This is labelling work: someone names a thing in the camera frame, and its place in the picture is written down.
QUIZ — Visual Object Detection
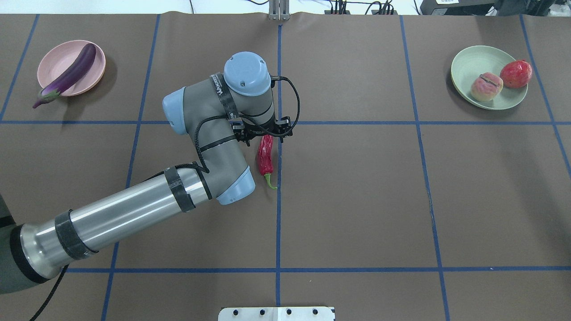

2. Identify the red chili pepper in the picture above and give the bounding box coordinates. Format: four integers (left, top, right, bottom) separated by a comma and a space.
256, 135, 278, 190

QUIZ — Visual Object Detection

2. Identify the yellow pink peach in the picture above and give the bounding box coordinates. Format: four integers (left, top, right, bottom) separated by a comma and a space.
471, 72, 504, 102

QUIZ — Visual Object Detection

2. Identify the purple eggplant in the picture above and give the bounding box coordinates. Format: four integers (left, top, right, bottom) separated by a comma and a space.
32, 43, 97, 108

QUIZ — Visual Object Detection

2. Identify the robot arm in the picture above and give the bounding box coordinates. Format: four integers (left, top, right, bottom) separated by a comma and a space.
0, 52, 281, 294

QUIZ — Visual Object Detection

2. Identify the light green plate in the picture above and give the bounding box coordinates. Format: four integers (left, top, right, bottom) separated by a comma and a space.
451, 45, 528, 111

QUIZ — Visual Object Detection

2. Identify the black power adapter box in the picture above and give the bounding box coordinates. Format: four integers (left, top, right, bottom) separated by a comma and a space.
420, 0, 496, 16

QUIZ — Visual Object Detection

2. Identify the pink plate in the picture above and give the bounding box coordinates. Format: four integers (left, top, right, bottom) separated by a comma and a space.
37, 39, 107, 97

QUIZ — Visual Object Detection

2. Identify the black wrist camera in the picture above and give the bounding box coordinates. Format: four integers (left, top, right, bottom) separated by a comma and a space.
274, 116, 294, 144

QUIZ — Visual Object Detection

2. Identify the aluminium frame post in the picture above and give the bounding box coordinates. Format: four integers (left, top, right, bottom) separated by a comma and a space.
269, 0, 291, 21

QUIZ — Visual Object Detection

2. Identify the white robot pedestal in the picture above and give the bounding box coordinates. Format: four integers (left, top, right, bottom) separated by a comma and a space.
218, 306, 336, 321

